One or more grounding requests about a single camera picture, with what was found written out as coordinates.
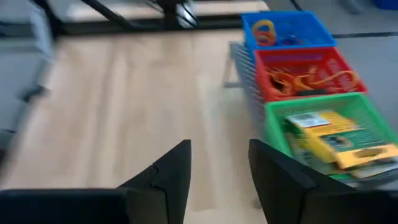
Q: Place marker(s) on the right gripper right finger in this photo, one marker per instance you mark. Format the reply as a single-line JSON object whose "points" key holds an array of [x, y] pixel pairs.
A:
{"points": [[326, 208]]}

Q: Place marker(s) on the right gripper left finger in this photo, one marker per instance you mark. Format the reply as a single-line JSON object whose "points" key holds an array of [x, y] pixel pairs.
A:
{"points": [[77, 208]]}

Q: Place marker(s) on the green plastic basket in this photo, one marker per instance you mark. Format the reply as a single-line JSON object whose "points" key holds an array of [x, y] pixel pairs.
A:
{"points": [[276, 118]]}

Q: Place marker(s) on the thin orange rubber band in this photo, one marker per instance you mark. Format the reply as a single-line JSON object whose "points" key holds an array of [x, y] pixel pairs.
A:
{"points": [[280, 84]]}

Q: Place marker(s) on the red plastic basket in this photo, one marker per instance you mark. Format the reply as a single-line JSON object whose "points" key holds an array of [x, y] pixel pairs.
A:
{"points": [[339, 62]]}

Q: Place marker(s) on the blue coil wristband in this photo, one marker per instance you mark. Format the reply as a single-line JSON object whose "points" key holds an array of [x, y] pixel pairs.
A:
{"points": [[289, 40]]}

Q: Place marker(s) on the blue plastic basket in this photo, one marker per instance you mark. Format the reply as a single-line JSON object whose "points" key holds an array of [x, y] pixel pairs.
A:
{"points": [[314, 31]]}

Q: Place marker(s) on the orange coil wristband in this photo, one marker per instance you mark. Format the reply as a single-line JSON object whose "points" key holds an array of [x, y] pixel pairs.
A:
{"points": [[264, 40]]}

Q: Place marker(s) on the yellow coil wristband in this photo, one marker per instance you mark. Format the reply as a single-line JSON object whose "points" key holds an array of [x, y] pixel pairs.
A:
{"points": [[255, 26]]}

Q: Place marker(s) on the black table edge clip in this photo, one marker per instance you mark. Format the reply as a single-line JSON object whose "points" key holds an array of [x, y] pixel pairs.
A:
{"points": [[34, 92]]}

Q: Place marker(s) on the grey perforated metal shelf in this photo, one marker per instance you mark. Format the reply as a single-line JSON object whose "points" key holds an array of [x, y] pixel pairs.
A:
{"points": [[245, 77]]}

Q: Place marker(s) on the silver aluminium bracket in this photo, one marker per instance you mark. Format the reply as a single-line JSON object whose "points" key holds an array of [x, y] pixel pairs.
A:
{"points": [[42, 31]]}

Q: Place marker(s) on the black aluminium table frame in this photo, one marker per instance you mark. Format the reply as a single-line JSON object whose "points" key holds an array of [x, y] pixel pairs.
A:
{"points": [[109, 12]]}

